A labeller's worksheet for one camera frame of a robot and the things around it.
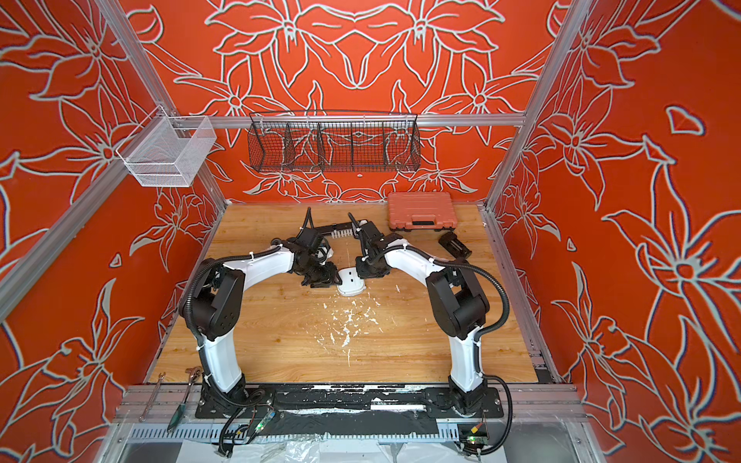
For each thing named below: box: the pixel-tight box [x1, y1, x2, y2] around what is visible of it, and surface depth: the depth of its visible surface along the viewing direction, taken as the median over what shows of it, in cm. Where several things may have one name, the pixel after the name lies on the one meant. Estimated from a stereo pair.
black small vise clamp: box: [438, 231, 472, 259], surface depth 106 cm
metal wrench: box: [138, 371, 166, 423], surface depth 76 cm
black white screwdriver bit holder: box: [314, 221, 355, 239], surface depth 112 cm
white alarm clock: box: [336, 266, 367, 298], surface depth 94 cm
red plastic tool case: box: [387, 191, 458, 232], surface depth 114 cm
